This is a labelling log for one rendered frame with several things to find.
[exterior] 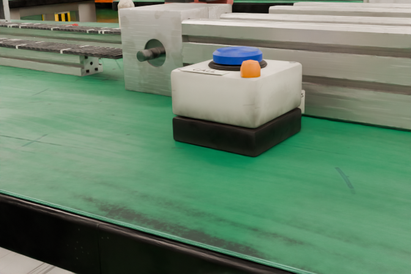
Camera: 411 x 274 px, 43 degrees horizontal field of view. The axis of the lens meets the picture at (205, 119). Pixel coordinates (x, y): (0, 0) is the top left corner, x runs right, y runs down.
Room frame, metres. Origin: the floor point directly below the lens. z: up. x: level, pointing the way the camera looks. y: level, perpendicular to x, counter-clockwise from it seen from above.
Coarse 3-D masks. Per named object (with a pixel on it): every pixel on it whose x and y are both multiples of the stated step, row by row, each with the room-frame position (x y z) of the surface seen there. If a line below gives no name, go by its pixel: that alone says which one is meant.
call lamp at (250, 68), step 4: (248, 60) 0.38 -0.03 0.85; (252, 60) 0.38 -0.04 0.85; (244, 64) 0.37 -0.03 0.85; (248, 64) 0.37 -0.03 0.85; (252, 64) 0.37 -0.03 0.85; (256, 64) 0.37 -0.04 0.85; (240, 68) 0.38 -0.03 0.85; (244, 68) 0.37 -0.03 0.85; (248, 68) 0.37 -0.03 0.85; (252, 68) 0.37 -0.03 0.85; (256, 68) 0.37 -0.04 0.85; (260, 68) 0.37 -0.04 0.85; (240, 72) 0.38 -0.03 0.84; (244, 72) 0.37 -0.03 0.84; (248, 72) 0.37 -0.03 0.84; (252, 72) 0.37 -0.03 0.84; (256, 72) 0.37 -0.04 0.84; (260, 72) 0.37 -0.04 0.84; (244, 76) 0.37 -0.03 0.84; (248, 76) 0.37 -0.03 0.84; (252, 76) 0.37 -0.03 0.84; (256, 76) 0.37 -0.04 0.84
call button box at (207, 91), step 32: (224, 64) 0.41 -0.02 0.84; (288, 64) 0.42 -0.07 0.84; (192, 96) 0.40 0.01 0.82; (224, 96) 0.38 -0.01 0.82; (256, 96) 0.36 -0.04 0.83; (288, 96) 0.40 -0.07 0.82; (192, 128) 0.40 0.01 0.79; (224, 128) 0.38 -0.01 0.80; (256, 128) 0.37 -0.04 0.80; (288, 128) 0.41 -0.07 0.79
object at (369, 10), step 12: (276, 12) 0.70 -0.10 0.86; (288, 12) 0.69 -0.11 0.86; (300, 12) 0.68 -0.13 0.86; (312, 12) 0.67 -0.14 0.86; (324, 12) 0.66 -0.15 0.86; (336, 12) 0.65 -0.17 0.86; (348, 12) 0.64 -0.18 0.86; (360, 12) 0.63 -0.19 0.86; (372, 12) 0.63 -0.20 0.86; (384, 12) 0.62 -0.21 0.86; (396, 12) 0.61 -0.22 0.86; (408, 12) 0.60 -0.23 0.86
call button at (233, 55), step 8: (224, 48) 0.42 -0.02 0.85; (232, 48) 0.42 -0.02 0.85; (240, 48) 0.42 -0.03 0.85; (248, 48) 0.42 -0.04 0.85; (256, 48) 0.42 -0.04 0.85; (216, 56) 0.41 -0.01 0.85; (224, 56) 0.40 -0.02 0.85; (232, 56) 0.40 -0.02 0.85; (240, 56) 0.40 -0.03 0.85; (248, 56) 0.40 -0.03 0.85; (256, 56) 0.40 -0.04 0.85; (232, 64) 0.40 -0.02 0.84; (240, 64) 0.40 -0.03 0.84
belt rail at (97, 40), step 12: (0, 36) 1.13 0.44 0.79; (12, 36) 1.10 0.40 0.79; (24, 36) 1.09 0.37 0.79; (36, 36) 1.06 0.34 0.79; (48, 36) 1.04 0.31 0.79; (60, 36) 1.01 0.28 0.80; (72, 36) 0.99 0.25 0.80; (84, 36) 0.97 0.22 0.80; (96, 36) 0.95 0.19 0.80; (108, 36) 0.93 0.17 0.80; (120, 36) 0.91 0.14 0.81; (120, 48) 0.91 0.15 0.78
